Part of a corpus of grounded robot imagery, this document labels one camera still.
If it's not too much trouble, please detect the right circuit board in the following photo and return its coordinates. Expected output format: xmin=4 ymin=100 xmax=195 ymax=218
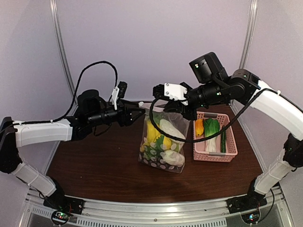
xmin=241 ymin=211 xmax=260 ymax=225

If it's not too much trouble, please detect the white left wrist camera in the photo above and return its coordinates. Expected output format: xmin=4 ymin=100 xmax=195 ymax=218
xmin=109 ymin=81 xmax=127 ymax=110

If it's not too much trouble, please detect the left aluminium frame post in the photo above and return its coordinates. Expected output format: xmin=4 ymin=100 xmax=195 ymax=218
xmin=49 ymin=0 xmax=80 ymax=106

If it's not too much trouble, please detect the left circuit board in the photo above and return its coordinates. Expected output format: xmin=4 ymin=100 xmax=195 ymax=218
xmin=51 ymin=210 xmax=70 ymax=225

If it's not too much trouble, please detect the right aluminium frame post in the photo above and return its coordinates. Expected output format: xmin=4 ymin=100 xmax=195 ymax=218
xmin=238 ymin=0 xmax=258 ymax=69

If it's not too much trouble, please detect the green leafy vegetable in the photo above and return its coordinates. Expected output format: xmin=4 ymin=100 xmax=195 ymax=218
xmin=140 ymin=134 xmax=171 ymax=162

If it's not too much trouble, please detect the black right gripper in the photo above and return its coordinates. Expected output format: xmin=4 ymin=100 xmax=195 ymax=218
xmin=163 ymin=79 xmax=225 ymax=121

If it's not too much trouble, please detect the clear zip top bag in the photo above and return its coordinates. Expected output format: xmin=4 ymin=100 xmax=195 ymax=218
xmin=138 ymin=102 xmax=189 ymax=173

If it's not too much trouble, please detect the pink plastic basket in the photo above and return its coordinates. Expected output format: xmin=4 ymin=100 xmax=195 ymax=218
xmin=193 ymin=111 xmax=238 ymax=163

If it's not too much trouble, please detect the green bok choy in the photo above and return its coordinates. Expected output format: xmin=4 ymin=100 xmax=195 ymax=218
xmin=204 ymin=118 xmax=220 ymax=152

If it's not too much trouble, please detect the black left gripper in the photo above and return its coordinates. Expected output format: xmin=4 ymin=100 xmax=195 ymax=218
xmin=87 ymin=99 xmax=145 ymax=127

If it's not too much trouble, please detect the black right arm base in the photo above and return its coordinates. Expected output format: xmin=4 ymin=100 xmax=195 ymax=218
xmin=226 ymin=195 xmax=267 ymax=214

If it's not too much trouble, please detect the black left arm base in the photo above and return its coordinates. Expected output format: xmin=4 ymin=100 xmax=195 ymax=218
xmin=43 ymin=181 xmax=84 ymax=215

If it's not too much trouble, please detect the circuit board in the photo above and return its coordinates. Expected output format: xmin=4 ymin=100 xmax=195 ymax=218
xmin=241 ymin=211 xmax=260 ymax=225
xmin=51 ymin=210 xmax=70 ymax=225

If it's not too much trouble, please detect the aluminium front rail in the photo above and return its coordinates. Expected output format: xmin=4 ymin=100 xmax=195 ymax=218
xmin=18 ymin=182 xmax=294 ymax=227

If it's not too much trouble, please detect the dark green cucumber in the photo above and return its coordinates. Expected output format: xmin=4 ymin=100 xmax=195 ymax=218
xmin=220 ymin=131 xmax=226 ymax=153

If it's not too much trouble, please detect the aluminium frame post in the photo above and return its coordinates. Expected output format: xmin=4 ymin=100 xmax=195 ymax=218
xmin=238 ymin=0 xmax=258 ymax=69
xmin=49 ymin=0 xmax=80 ymax=106

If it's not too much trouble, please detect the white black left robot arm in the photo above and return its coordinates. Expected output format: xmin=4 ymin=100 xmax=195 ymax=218
xmin=0 ymin=88 xmax=145 ymax=210

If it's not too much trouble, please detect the small napa cabbage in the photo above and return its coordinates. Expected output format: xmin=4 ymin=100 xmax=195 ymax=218
xmin=159 ymin=119 xmax=185 ymax=140

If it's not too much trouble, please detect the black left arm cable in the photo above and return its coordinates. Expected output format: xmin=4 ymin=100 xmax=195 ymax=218
xmin=14 ymin=61 xmax=119 ymax=126

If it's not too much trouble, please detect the white radish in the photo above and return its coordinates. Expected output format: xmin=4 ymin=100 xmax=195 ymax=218
xmin=162 ymin=150 xmax=185 ymax=167

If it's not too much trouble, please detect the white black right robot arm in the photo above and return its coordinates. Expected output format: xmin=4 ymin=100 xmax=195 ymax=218
xmin=162 ymin=52 xmax=303 ymax=209

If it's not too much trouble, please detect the small orange fruit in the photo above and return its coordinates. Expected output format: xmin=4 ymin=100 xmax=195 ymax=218
xmin=195 ymin=119 xmax=204 ymax=137

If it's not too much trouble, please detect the yellow lemon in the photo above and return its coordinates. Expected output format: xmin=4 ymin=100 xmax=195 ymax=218
xmin=156 ymin=135 xmax=172 ymax=150

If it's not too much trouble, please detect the yellow banana bunch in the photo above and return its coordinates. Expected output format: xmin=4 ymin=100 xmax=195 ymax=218
xmin=140 ymin=119 xmax=160 ymax=152

